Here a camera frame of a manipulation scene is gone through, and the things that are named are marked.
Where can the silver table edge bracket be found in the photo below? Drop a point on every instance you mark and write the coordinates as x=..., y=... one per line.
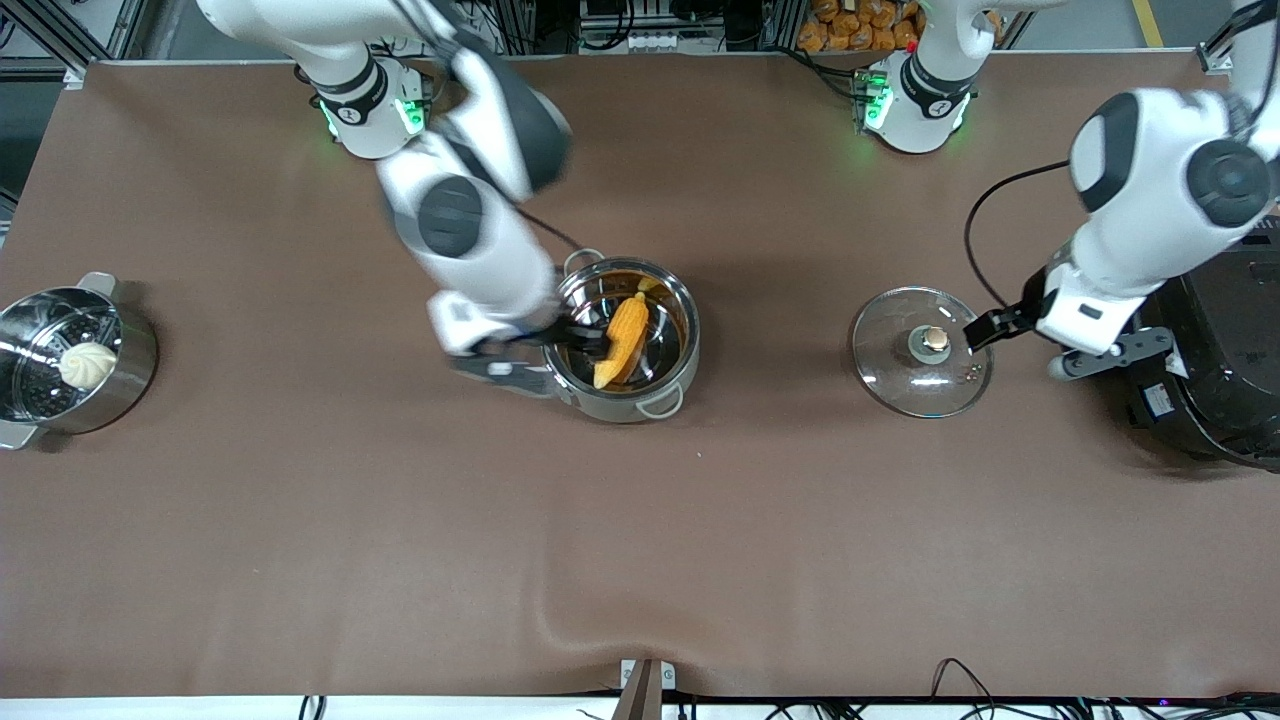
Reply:
x=628, y=675

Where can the aluminium frame profile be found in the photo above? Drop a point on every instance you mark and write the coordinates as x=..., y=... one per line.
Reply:
x=1220, y=50
x=125, y=30

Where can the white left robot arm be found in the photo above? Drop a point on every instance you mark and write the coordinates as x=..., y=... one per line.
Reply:
x=1150, y=170

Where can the bag of orange items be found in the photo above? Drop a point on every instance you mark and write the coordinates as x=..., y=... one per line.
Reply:
x=850, y=25

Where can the steel steamer pot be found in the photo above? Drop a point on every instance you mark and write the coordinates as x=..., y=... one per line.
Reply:
x=135, y=370

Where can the long white power strip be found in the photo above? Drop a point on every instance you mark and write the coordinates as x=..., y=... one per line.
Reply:
x=645, y=43

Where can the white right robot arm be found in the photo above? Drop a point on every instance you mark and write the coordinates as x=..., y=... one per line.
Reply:
x=470, y=260

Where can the glass pot lid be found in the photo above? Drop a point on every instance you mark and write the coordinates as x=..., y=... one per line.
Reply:
x=900, y=380

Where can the yellow corn cob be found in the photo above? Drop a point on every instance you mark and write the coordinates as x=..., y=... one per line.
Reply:
x=625, y=335

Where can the stainless steel pot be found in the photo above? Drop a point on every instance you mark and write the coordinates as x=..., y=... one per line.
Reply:
x=610, y=408

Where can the black rice cooker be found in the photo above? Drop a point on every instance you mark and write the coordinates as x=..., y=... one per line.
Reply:
x=1220, y=400

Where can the white steamed bun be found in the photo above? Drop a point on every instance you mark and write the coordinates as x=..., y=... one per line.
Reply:
x=88, y=366

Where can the brown table cloth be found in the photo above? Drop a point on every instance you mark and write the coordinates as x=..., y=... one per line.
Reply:
x=640, y=550

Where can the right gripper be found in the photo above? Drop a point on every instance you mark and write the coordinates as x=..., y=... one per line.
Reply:
x=562, y=334

